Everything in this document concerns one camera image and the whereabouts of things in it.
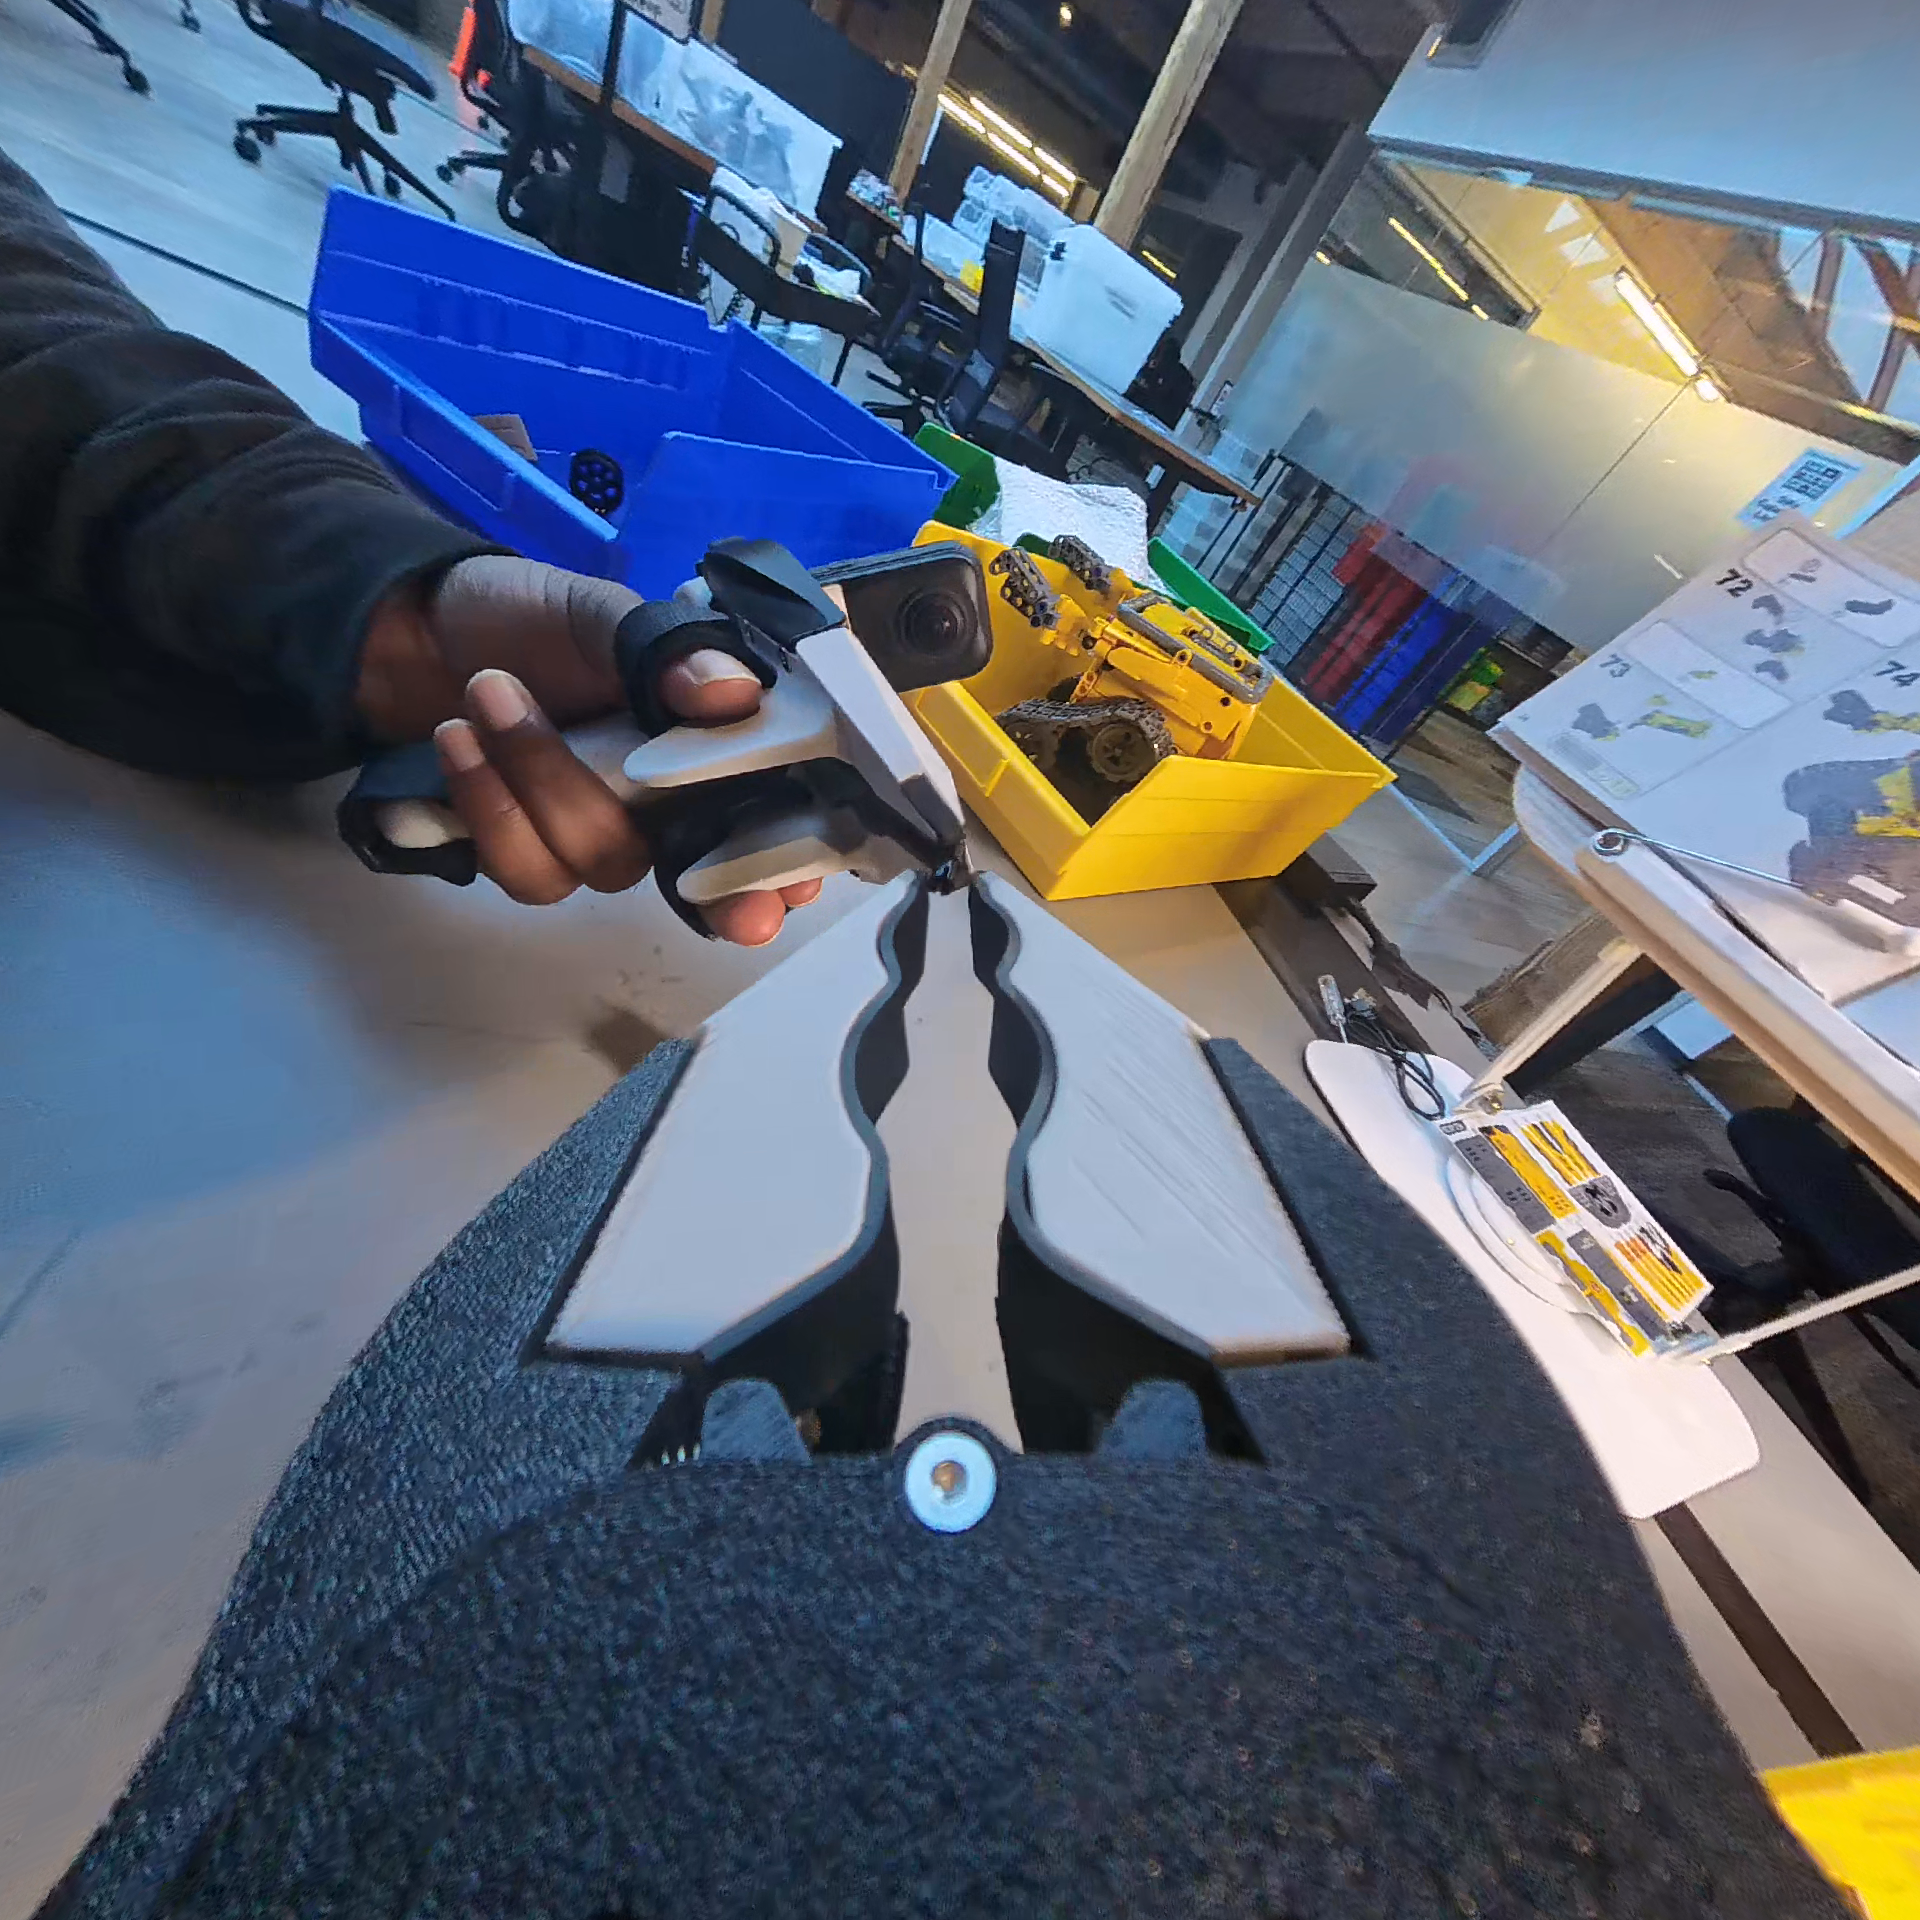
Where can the cream book stand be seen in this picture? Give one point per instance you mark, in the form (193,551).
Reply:
(1722,962)

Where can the black round brick part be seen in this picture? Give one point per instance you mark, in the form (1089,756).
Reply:
(593,479)

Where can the brown cardboard scrap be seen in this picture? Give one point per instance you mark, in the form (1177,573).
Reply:
(517,440)

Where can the stack of coloured crates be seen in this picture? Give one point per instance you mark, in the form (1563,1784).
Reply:
(1396,650)

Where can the black power adapter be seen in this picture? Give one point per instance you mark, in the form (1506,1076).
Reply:
(1334,881)

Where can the white storage box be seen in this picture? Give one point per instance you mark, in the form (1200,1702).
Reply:
(1106,304)

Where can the white sticker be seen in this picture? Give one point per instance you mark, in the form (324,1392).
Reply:
(1806,491)

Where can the person's left hand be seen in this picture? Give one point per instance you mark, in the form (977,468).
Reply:
(525,650)

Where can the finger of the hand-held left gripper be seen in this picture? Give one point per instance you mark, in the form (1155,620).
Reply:
(892,756)

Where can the clear plastic bags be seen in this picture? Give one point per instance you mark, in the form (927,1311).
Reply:
(1067,507)

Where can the green plastic bin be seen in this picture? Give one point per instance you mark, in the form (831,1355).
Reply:
(960,472)

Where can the blue plastic bin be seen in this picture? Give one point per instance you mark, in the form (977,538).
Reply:
(498,349)

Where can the grey desk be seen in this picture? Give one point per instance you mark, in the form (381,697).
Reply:
(224,1050)

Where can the yellow plastic parts bin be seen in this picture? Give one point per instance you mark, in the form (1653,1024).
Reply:
(1861,1825)

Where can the cluttered background desk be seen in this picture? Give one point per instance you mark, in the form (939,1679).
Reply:
(1170,440)

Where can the person's left forearm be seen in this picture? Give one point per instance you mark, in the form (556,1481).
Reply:
(183,522)

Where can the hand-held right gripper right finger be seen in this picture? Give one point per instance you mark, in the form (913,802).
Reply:
(1170,1186)

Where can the clear stand with yellow card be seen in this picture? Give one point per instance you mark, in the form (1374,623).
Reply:
(1577,1217)

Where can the instruction manual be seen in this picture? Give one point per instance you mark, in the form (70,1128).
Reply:
(1689,656)

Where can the yellow tracked brick vehicle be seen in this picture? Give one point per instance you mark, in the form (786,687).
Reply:
(1170,656)

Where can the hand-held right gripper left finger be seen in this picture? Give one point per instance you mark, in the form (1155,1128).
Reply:
(737,1186)

